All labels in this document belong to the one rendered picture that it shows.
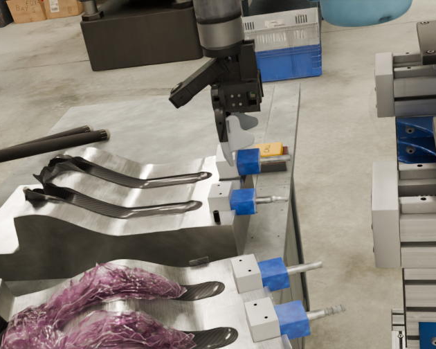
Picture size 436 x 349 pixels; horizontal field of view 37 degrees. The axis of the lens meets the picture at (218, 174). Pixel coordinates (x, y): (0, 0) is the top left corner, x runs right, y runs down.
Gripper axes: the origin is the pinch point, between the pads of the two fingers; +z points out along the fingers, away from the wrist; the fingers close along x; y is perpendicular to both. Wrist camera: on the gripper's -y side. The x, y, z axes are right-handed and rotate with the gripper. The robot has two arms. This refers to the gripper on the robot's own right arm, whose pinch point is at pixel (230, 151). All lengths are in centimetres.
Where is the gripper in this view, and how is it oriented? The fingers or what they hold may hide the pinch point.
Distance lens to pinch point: 117.3
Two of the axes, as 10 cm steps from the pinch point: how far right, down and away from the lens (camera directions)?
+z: 1.7, 8.8, 4.4
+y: 9.8, -0.8, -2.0
